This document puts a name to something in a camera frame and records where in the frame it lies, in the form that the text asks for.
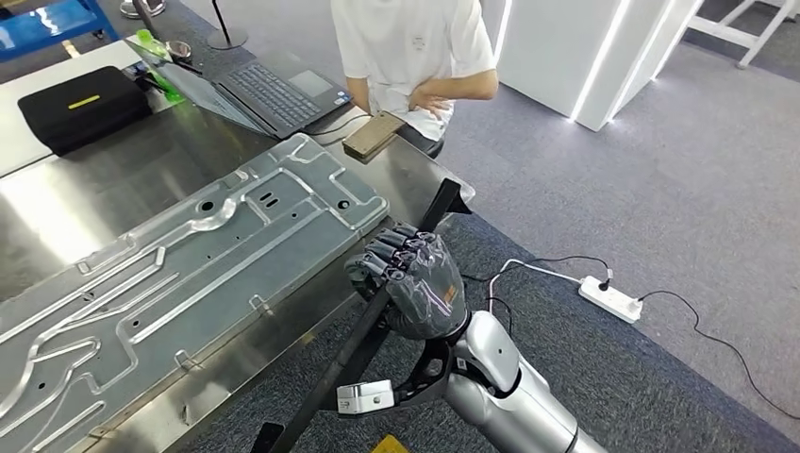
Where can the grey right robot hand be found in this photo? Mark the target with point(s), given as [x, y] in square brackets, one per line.
[425, 287]

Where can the black plastic plate holder part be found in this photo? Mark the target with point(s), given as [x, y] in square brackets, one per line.
[356, 356]

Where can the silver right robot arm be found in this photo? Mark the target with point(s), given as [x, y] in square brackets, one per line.
[512, 406]

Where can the steel workbench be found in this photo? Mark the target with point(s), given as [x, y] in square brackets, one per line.
[94, 187]

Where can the gold smartphone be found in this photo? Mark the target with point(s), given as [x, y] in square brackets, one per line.
[374, 134]

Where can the white power strip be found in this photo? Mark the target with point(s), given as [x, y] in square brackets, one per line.
[609, 299]

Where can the stamped grey metal panel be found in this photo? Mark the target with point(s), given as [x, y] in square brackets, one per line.
[187, 269]

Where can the person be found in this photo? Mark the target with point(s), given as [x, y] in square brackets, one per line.
[406, 44]

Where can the dark grey laptop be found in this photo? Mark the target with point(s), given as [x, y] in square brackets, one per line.
[275, 94]

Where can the white lit partition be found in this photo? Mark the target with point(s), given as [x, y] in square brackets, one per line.
[550, 50]

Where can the black floor stand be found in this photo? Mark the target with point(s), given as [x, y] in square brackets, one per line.
[226, 39]

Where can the green plastic bottle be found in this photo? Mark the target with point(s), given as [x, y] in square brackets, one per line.
[165, 84]

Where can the black zip case yellow label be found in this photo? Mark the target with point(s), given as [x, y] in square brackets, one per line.
[81, 112]

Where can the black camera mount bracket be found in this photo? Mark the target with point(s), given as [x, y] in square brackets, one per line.
[431, 375]

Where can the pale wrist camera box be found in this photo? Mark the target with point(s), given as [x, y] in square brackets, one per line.
[365, 397]

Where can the white frame table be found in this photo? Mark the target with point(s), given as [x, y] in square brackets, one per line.
[719, 28]

